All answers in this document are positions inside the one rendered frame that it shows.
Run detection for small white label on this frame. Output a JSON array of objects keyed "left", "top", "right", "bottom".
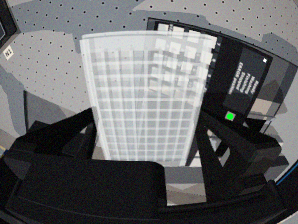
[{"left": 3, "top": 45, "right": 14, "bottom": 60}]

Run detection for white multiwell plate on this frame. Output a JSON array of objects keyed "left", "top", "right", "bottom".
[{"left": 80, "top": 30, "right": 213, "bottom": 167}]

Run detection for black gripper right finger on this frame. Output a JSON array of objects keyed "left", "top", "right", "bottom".
[{"left": 195, "top": 108, "right": 282, "bottom": 201}]

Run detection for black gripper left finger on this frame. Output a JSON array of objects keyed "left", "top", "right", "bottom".
[{"left": 10, "top": 107, "right": 97, "bottom": 159}]

